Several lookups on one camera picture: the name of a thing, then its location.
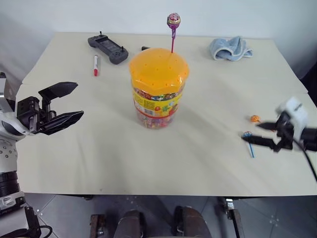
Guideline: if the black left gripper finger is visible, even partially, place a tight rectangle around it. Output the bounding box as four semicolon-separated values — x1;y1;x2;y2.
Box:
39;111;85;136
38;81;79;112

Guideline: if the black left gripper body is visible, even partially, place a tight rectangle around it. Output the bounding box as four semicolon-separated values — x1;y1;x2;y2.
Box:
15;96;57;136

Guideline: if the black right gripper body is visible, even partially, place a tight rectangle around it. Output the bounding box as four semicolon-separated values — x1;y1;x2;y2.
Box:
275;111;302;150

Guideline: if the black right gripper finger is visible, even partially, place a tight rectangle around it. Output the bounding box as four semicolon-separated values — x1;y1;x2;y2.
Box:
256;121;279;132
241;134;282;153

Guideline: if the lollipop jar with orange lid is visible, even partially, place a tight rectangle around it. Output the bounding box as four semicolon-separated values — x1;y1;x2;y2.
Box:
128;47;191;130

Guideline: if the blue stick lollipop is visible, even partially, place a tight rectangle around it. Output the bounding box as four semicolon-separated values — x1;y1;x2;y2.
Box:
242;131;256;159

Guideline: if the red and white marker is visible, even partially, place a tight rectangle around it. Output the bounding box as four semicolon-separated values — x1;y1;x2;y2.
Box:
93;54;100;77

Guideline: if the grey handheld remote controller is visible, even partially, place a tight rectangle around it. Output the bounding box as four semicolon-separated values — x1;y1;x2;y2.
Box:
87;31;129;65

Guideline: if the black table leg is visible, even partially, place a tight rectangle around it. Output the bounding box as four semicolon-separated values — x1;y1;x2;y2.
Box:
217;197;243;238

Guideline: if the light blue towel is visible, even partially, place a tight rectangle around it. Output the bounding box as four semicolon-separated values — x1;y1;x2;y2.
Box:
209;35;254;61

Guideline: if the beige table cover sheet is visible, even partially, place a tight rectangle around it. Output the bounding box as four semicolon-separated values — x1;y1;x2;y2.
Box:
15;31;317;198

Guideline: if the dark rounded shape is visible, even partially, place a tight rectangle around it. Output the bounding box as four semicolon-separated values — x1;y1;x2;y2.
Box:
116;209;147;238
172;205;212;238

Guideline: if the purple wrapped lollipop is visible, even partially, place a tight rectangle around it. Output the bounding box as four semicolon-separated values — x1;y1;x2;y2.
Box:
166;12;183;54

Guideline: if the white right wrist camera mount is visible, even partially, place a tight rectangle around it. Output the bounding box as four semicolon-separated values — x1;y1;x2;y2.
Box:
276;96;310;142

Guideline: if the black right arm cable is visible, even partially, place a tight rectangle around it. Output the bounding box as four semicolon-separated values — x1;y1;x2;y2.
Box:
293;138;317;184

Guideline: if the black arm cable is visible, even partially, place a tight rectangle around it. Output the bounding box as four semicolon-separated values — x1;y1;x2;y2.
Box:
293;138;317;184
0;205;53;238

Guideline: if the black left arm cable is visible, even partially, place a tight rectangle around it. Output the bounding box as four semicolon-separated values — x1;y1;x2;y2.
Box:
0;205;53;238

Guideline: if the rusty metal bracket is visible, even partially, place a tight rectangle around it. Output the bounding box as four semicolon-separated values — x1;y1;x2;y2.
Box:
89;214;106;238

